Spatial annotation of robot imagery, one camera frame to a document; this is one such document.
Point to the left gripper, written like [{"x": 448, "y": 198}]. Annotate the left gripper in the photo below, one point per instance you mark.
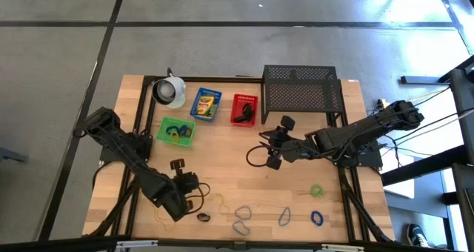
[{"x": 189, "y": 183}]

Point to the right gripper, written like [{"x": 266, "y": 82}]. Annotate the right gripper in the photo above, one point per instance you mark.
[{"x": 292, "y": 150}]

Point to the yellow rubber band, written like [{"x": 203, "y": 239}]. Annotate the yellow rubber band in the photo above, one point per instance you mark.
[
  {"x": 221, "y": 202},
  {"x": 157, "y": 216}
]

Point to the orange coil band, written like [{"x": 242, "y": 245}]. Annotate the orange coil band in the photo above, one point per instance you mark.
[{"x": 190, "y": 133}]

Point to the red plastic basket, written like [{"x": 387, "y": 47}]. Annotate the red plastic basket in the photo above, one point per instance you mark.
[{"x": 238, "y": 100}]

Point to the light blue rubber band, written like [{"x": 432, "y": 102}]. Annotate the light blue rubber band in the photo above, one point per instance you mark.
[
  {"x": 233, "y": 226},
  {"x": 278, "y": 219},
  {"x": 236, "y": 213}
]

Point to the blue coil band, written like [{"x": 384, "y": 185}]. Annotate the blue coil band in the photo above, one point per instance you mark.
[
  {"x": 180, "y": 128},
  {"x": 312, "y": 215},
  {"x": 167, "y": 129}
]

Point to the green coil band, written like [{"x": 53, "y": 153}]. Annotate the green coil band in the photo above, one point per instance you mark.
[{"x": 311, "y": 191}]

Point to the yellow green crayon box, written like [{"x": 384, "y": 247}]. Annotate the yellow green crayon box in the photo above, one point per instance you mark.
[
  {"x": 205, "y": 103},
  {"x": 213, "y": 113}
]

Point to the blue plastic basket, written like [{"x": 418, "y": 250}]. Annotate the blue plastic basket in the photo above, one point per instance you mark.
[{"x": 216, "y": 96}]

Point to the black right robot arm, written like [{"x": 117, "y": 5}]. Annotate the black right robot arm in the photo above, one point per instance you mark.
[{"x": 355, "y": 135}]

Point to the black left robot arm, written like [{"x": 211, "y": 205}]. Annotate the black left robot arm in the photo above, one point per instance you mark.
[{"x": 126, "y": 148}]

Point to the white desk lamp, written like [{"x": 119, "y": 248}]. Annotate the white desk lamp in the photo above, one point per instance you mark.
[{"x": 177, "y": 96}]

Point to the black mesh shelf riser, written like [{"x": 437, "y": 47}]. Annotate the black mesh shelf riser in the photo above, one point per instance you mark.
[{"x": 301, "y": 92}]

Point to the green plastic basket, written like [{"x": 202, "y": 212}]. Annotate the green plastic basket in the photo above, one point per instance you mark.
[{"x": 161, "y": 123}]

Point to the person's shoe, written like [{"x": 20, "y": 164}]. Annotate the person's shoe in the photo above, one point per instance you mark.
[{"x": 417, "y": 235}]

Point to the grey chair leg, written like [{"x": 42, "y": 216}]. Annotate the grey chair leg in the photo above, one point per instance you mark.
[{"x": 11, "y": 155}]

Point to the silver frame bracket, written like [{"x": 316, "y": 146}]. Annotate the silver frame bracket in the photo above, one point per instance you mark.
[
  {"x": 342, "y": 247},
  {"x": 137, "y": 244}
]

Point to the black desk frame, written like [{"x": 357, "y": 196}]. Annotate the black desk frame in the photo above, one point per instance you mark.
[{"x": 459, "y": 107}]

